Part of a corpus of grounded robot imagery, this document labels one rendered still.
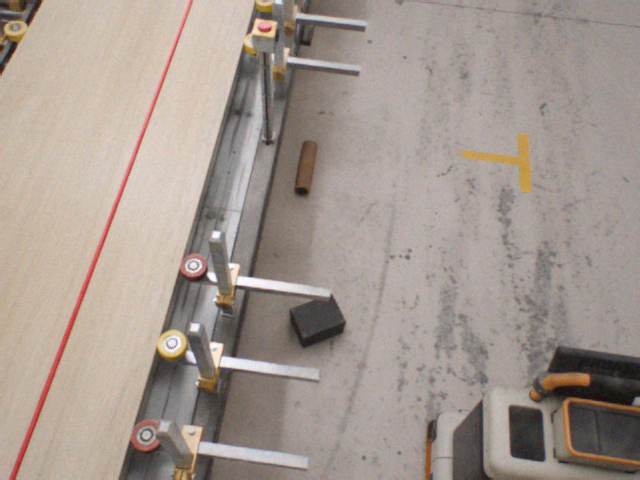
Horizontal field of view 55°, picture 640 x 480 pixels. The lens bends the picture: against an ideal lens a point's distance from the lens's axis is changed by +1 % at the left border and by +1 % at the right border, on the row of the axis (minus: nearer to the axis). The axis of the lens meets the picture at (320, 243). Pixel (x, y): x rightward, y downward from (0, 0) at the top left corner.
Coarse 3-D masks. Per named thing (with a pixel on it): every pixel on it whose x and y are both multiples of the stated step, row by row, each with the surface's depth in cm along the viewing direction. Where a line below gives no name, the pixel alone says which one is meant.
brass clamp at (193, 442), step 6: (186, 426) 162; (192, 426) 162; (186, 432) 161; (198, 432) 162; (204, 432) 166; (186, 438) 161; (192, 438) 161; (198, 438) 161; (192, 444) 160; (198, 444) 160; (192, 450) 159; (198, 450) 160; (198, 456) 161; (192, 462) 158; (174, 468) 157; (180, 468) 157; (192, 468) 157; (174, 474) 157; (180, 474) 156; (186, 474) 156; (192, 474) 158
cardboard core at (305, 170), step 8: (304, 144) 318; (312, 144) 317; (304, 152) 315; (312, 152) 315; (304, 160) 311; (312, 160) 313; (304, 168) 309; (312, 168) 311; (296, 176) 309; (304, 176) 306; (296, 184) 305; (304, 184) 303; (296, 192) 308; (304, 192) 309
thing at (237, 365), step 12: (180, 360) 176; (192, 360) 176; (228, 360) 177; (240, 360) 177; (240, 372) 178; (252, 372) 177; (264, 372) 176; (276, 372) 176; (288, 372) 176; (300, 372) 176; (312, 372) 176
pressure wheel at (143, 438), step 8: (144, 424) 157; (152, 424) 157; (136, 432) 156; (144, 432) 156; (152, 432) 157; (136, 440) 155; (144, 440) 155; (152, 440) 155; (136, 448) 154; (144, 448) 154; (152, 448) 154
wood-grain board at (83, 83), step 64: (64, 0) 242; (128, 0) 244; (64, 64) 224; (128, 64) 226; (192, 64) 227; (0, 128) 207; (64, 128) 208; (128, 128) 210; (192, 128) 211; (0, 192) 193; (64, 192) 194; (128, 192) 196; (192, 192) 197; (0, 256) 181; (64, 256) 182; (128, 256) 183; (0, 320) 171; (64, 320) 172; (128, 320) 173; (0, 384) 162; (64, 384) 162; (128, 384) 163; (0, 448) 153; (64, 448) 154; (128, 448) 156
